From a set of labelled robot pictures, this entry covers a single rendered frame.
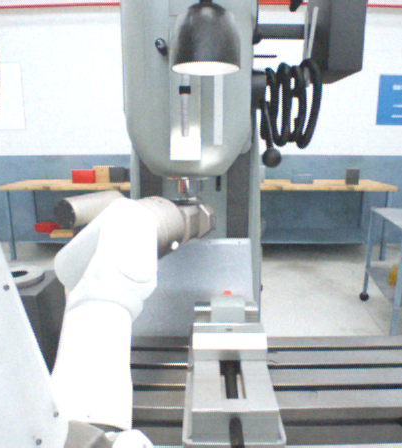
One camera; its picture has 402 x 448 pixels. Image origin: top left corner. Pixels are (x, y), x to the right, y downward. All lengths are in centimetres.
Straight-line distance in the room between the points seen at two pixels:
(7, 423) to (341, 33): 86
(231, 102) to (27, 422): 45
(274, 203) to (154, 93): 449
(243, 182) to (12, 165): 466
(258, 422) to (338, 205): 475
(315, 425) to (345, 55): 73
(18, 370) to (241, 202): 87
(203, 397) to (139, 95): 44
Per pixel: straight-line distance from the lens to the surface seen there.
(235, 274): 101
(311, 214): 512
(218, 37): 38
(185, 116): 49
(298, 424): 72
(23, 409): 20
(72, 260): 44
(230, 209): 101
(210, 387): 59
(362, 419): 75
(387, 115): 539
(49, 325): 70
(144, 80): 55
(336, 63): 88
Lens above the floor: 136
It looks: 13 degrees down
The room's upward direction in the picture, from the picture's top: straight up
